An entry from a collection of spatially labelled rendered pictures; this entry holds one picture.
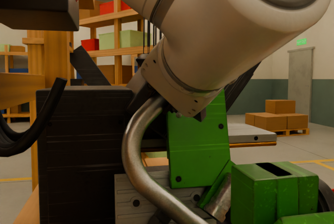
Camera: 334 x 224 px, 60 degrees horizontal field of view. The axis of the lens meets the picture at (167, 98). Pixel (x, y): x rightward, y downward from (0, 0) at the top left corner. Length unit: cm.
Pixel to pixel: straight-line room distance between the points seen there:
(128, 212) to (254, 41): 41
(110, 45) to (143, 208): 353
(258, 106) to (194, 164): 1029
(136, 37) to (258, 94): 754
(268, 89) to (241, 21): 1077
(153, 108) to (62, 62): 86
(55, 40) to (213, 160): 92
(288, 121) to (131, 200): 646
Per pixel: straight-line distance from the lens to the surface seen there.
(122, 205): 53
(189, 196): 55
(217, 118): 55
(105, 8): 419
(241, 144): 70
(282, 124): 681
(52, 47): 129
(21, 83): 96
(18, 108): 936
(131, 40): 373
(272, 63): 1099
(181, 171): 52
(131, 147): 45
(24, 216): 95
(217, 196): 52
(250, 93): 1062
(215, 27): 19
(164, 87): 37
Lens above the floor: 126
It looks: 4 degrees down
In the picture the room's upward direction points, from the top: straight up
